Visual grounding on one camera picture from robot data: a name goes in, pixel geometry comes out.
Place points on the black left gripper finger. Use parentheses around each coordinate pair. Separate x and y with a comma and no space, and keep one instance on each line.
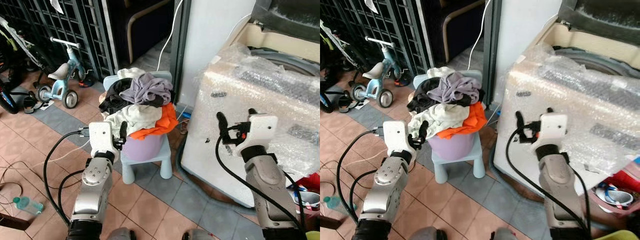
(423,131)
(123,131)

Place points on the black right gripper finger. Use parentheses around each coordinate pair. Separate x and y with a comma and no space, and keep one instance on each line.
(520,121)
(221,123)
(549,110)
(253,112)

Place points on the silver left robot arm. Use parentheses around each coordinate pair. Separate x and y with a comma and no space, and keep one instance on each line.
(387,182)
(95,185)

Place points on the beige top-load washing machine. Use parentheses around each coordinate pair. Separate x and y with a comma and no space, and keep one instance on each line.
(515,170)
(210,165)

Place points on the pale green garment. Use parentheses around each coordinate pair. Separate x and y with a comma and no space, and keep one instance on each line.
(440,116)
(135,115)

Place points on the clear bubble wrap sheet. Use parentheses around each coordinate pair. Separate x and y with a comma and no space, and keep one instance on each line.
(250,90)
(575,95)

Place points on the lavender plastic basket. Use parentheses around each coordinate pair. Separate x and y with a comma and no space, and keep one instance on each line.
(452,146)
(142,147)

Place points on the black garment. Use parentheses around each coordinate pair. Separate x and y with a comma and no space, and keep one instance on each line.
(422,99)
(112,100)

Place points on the light blue child chair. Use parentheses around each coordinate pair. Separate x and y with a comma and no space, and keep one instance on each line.
(150,164)
(457,162)

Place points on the orange garment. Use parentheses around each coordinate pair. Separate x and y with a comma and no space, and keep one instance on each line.
(167,122)
(475,120)

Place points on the purple grey garment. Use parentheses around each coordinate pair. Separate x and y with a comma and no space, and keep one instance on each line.
(455,89)
(147,90)

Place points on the cream garment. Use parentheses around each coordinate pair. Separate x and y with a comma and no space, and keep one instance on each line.
(130,73)
(439,72)

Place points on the light blue child tricycle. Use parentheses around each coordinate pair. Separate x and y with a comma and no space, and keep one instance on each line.
(381,75)
(70,75)

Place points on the black bicycle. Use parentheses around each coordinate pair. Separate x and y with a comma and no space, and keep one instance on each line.
(10,95)
(327,95)

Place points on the pink plastic basket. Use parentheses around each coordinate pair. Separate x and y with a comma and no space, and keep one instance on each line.
(627,180)
(311,181)

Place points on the white bowl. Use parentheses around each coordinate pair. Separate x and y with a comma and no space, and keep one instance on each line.
(310,200)
(615,197)

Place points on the dark armchair with wooden arm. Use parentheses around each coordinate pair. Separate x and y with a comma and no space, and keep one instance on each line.
(446,27)
(131,30)

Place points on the dark grey washer lid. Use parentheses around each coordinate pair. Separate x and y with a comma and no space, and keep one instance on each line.
(290,17)
(600,17)

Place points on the clear plastic bottle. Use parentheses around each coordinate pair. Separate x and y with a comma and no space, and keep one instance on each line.
(27,205)
(331,202)

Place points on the grey robot right leg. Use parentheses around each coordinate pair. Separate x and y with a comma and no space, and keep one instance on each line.
(199,235)
(506,235)

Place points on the black metal grid gate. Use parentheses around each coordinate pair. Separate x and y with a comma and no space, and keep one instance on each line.
(50,30)
(360,35)

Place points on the yellow plastic tub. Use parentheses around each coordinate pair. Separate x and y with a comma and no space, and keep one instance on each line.
(313,235)
(617,235)

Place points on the white paper scrap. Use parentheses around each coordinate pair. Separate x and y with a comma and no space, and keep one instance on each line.
(371,5)
(57,5)

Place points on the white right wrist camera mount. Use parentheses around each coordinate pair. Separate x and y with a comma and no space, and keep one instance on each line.
(262,130)
(552,127)

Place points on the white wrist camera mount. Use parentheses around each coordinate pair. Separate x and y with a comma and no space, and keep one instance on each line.
(552,127)
(397,135)
(262,130)
(102,137)

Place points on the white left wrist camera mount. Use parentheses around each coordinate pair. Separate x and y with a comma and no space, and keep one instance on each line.
(397,135)
(102,137)

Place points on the dark grey door post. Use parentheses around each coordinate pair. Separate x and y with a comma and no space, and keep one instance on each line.
(180,55)
(492,50)

